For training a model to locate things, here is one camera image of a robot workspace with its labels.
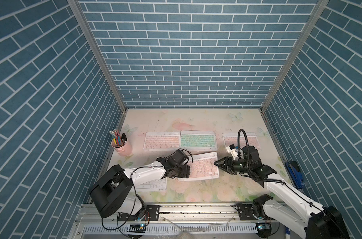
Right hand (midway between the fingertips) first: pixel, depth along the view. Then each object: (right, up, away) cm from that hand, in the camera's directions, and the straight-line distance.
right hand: (217, 166), depth 77 cm
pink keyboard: (-33, +10, +25) cm, 43 cm away
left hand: (-14, -7, +8) cm, 18 cm away
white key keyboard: (-33, -12, +5) cm, 36 cm away
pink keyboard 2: (-6, -2, +6) cm, 9 cm away
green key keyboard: (-8, +10, +25) cm, 28 cm away
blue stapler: (+49, -6, +12) cm, 51 cm away
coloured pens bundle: (-56, +12, +10) cm, 59 cm away
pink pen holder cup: (-54, +6, +12) cm, 55 cm away
